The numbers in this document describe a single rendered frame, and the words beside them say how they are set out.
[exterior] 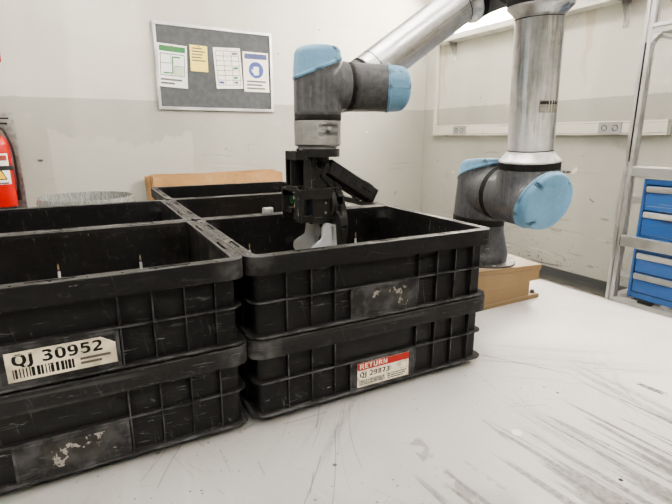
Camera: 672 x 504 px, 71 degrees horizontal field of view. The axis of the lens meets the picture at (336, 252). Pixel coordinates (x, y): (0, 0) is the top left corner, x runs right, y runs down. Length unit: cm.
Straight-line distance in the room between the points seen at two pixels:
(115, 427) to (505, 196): 77
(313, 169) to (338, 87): 13
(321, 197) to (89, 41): 320
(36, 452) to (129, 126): 331
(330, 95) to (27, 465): 60
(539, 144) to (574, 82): 288
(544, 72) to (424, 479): 71
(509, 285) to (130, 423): 82
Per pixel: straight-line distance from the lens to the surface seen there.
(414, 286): 70
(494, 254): 110
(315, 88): 75
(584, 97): 379
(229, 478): 59
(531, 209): 96
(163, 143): 384
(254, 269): 57
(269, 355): 61
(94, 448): 63
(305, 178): 76
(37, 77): 380
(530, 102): 97
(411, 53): 97
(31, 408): 59
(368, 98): 79
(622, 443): 72
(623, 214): 261
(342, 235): 77
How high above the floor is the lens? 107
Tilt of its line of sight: 14 degrees down
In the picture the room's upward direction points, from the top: straight up
